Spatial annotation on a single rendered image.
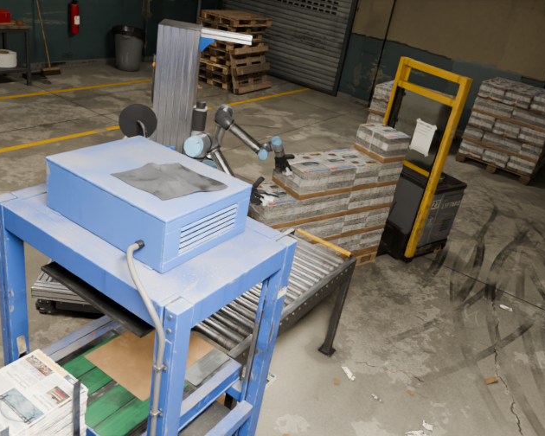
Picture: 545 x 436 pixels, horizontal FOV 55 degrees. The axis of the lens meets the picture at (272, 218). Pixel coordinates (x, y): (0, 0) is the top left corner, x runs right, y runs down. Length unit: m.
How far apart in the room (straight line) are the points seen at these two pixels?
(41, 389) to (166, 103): 2.01
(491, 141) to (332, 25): 4.32
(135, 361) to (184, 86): 1.73
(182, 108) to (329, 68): 8.21
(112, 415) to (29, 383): 0.39
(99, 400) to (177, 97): 1.91
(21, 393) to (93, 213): 0.66
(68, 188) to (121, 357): 0.90
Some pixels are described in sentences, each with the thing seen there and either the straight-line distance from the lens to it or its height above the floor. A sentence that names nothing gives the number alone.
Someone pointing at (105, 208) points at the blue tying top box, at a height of 1.68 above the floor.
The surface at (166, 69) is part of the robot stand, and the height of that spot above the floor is 1.77.
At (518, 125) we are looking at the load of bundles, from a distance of 8.78.
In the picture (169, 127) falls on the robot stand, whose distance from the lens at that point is 3.53.
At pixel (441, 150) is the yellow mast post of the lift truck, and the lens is 4.93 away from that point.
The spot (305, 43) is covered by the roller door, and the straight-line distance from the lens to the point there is 11.78.
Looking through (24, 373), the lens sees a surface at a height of 1.06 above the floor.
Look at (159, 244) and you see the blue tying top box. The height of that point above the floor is 1.65.
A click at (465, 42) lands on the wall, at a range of 10.53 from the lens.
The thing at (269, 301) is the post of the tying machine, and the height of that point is 1.27.
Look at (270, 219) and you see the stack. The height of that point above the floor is 0.71.
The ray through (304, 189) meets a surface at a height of 0.92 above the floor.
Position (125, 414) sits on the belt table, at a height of 0.80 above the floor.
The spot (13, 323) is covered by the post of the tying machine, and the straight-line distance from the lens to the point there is 2.46.
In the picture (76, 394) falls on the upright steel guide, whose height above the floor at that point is 1.08.
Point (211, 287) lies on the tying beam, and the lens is 1.71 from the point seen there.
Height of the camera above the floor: 2.54
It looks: 27 degrees down
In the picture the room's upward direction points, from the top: 11 degrees clockwise
